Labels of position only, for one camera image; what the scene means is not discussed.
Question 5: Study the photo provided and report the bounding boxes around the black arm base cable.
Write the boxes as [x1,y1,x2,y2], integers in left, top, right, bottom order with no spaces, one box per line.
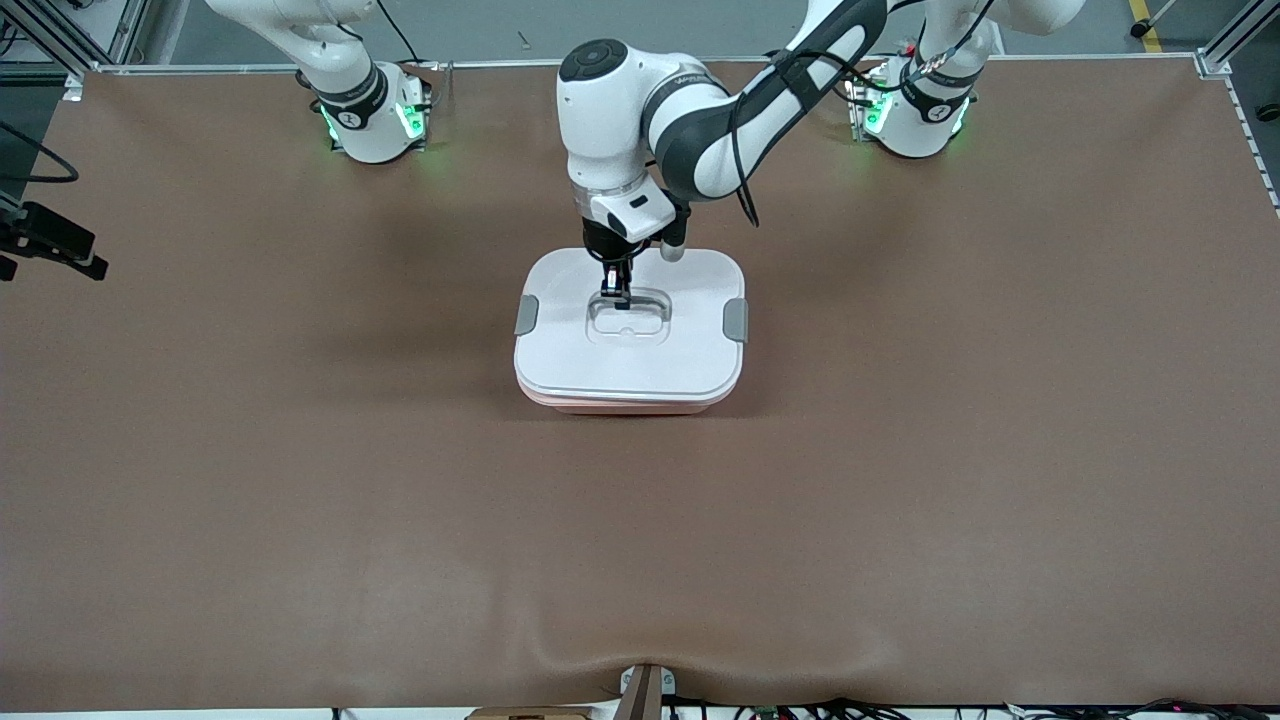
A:
[375,0,429,69]

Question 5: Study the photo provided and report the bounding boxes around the brown table mat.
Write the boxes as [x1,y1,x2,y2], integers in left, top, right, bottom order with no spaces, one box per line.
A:
[0,58,1280,713]

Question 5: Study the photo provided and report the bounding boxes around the black stand foot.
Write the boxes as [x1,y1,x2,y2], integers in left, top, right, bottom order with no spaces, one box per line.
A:
[1130,0,1179,39]

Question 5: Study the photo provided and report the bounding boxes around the aluminium frame profile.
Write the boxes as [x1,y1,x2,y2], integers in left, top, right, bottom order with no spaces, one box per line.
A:
[0,0,153,101]
[1195,0,1280,79]

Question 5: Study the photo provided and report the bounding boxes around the white box lid grey clips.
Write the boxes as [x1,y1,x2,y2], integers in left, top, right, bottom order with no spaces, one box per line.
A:
[513,247,749,403]

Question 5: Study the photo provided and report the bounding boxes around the pink plastic bin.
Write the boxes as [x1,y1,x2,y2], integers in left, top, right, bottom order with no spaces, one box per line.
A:
[518,380,743,417]

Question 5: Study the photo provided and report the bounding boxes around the metal table edge strip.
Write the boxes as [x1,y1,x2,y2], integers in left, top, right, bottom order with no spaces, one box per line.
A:
[92,54,1201,77]

